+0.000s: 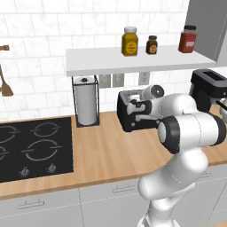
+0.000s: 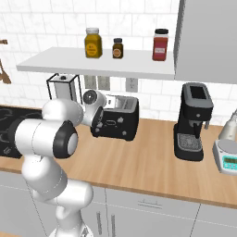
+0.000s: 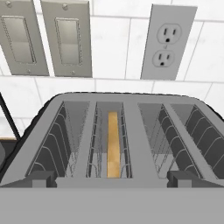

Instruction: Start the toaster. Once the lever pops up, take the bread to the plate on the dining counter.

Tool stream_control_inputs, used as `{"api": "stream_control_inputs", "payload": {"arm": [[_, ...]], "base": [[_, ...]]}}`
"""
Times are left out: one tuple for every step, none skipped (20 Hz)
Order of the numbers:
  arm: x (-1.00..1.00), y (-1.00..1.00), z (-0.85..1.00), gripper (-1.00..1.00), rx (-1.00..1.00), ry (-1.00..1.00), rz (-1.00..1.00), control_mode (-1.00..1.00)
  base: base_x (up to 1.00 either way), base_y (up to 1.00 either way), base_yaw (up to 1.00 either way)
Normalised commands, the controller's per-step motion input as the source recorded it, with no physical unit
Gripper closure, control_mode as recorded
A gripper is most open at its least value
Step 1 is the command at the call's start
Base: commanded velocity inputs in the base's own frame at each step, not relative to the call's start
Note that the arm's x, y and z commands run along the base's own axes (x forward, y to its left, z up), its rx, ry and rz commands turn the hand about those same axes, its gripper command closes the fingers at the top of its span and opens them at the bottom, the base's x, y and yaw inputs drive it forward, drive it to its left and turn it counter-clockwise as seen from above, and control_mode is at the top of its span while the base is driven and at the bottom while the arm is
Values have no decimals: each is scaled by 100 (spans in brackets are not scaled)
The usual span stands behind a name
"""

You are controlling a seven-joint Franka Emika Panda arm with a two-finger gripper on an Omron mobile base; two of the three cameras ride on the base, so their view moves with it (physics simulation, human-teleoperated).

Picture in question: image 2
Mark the black hob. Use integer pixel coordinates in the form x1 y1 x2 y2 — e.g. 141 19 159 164
0 105 44 160

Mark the black toaster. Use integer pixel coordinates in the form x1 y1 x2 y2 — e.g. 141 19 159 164
90 94 140 143

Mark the grey drawer handle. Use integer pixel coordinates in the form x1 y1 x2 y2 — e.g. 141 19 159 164
137 199 163 210

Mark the grey kitchen scale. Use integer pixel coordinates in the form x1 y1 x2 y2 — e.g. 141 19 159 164
212 138 237 177

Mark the grey door handle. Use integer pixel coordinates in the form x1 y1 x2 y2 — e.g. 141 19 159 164
95 210 103 237
109 213 117 237

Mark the brown hanging tool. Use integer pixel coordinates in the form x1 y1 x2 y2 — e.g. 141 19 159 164
0 57 13 85

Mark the red spice jar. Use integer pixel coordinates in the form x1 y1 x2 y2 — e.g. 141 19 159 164
152 28 169 62

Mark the white wall shelf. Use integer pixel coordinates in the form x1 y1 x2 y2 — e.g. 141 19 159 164
16 46 176 81

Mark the grey drawer front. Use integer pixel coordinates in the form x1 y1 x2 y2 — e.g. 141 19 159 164
105 187 202 219
197 203 237 230

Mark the black wire stand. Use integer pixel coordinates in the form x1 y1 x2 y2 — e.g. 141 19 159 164
45 72 83 103

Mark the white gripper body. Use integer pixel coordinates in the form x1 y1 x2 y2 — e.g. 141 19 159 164
106 94 118 109

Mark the black coffee machine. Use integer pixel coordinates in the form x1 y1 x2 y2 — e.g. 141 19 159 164
172 81 215 162

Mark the grey cupboard front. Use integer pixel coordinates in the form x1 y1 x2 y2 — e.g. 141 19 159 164
0 170 59 237

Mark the grey cupboard door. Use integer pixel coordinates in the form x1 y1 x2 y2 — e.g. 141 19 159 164
81 185 107 237
106 205 199 237

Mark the yellow spice jar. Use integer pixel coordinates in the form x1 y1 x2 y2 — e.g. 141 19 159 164
84 27 104 59

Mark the pale grey bottle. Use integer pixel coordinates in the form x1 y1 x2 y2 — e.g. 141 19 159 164
218 108 237 143

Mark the grey wall cupboard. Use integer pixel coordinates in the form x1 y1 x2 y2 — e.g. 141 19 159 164
173 0 237 85

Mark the small brown jar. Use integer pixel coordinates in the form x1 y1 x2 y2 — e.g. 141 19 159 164
112 37 125 60

